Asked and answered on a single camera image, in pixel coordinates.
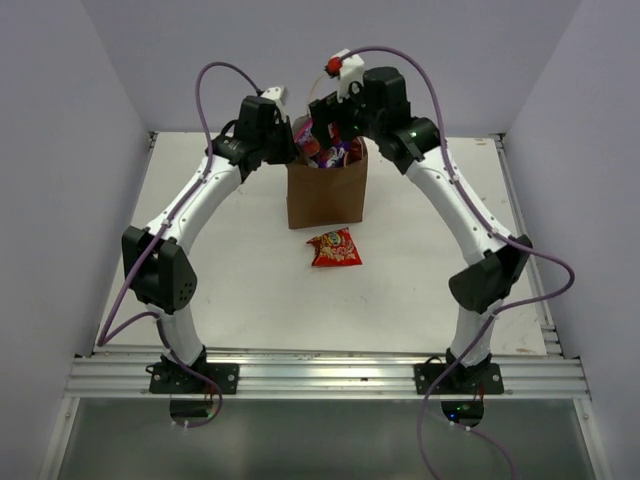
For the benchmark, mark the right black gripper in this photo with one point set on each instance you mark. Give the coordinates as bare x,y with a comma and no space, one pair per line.
329,109

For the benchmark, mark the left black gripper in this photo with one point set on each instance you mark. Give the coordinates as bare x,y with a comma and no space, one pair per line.
289,153

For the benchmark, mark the purple Fox's candy bag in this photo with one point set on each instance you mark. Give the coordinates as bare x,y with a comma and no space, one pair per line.
317,156

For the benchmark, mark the red Doritos chip bag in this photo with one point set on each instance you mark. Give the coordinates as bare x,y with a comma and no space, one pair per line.
354,150

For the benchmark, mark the brown paper bag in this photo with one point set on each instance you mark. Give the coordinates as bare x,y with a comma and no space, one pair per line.
318,197

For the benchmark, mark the small red popcorn snack bag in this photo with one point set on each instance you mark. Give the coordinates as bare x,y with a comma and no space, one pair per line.
334,249

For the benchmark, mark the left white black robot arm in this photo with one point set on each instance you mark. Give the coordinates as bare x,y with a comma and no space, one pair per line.
156,257

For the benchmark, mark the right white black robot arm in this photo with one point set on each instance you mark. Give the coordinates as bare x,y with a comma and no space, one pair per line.
495,258

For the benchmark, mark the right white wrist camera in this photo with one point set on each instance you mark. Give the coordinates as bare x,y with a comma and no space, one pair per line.
347,67

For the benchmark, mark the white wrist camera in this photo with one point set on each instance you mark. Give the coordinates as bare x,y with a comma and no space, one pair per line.
277,94
347,67

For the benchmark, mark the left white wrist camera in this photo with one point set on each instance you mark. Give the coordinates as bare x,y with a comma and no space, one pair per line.
277,94

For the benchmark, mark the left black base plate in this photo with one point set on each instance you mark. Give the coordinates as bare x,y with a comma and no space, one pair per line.
167,377

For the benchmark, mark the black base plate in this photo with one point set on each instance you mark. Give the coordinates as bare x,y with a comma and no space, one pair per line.
484,378
167,377

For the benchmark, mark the aluminium rail frame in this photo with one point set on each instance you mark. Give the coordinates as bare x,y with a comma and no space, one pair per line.
326,385

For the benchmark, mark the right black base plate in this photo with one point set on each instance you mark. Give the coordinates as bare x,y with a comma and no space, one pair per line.
484,378

